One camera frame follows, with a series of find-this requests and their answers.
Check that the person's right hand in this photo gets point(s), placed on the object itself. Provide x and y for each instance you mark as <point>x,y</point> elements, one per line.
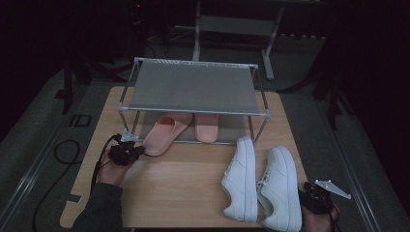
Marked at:
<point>317,224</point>

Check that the grey metal stand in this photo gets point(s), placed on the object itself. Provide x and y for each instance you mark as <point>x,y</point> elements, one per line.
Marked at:
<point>238,25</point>

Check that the white sneaker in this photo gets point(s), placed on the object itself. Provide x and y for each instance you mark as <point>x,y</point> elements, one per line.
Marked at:
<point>280,190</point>
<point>240,183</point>

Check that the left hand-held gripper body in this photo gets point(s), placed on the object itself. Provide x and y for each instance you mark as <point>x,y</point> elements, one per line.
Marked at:
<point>122,154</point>

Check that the pink slipper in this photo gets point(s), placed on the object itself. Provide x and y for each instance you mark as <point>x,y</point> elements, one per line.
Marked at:
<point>162,137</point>
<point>206,130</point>

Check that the person's left hand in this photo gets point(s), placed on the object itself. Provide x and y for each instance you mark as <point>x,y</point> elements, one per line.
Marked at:
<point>112,174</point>

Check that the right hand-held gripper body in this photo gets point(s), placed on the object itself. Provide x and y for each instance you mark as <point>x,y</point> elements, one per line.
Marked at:
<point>317,201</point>

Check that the dark stand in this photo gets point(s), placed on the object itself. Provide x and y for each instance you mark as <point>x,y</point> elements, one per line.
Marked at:
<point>333,103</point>
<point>67,93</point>

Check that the grey tape piece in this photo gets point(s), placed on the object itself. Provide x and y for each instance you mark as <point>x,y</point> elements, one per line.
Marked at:
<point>74,198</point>

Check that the grey metal shoe rack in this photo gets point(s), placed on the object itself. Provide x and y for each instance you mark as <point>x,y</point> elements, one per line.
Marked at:
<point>193,87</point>

